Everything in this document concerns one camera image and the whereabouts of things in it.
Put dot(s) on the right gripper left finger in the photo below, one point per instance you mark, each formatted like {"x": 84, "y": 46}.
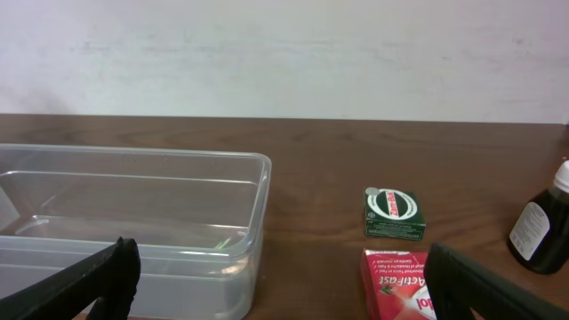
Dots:
{"x": 106, "y": 282}

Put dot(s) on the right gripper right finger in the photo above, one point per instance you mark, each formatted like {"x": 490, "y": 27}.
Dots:
{"x": 459, "y": 288}

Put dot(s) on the red Panadol ActiFast box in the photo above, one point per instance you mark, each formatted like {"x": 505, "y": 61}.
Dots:
{"x": 395, "y": 286}

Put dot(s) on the clear plastic container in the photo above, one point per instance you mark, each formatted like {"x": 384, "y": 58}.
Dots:
{"x": 196, "y": 216}

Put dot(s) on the dark bottle white cap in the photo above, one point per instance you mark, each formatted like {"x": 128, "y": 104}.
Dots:
{"x": 539, "y": 239}

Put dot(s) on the green Zam-Buk box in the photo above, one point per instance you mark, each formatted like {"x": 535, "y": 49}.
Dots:
{"x": 393, "y": 213}

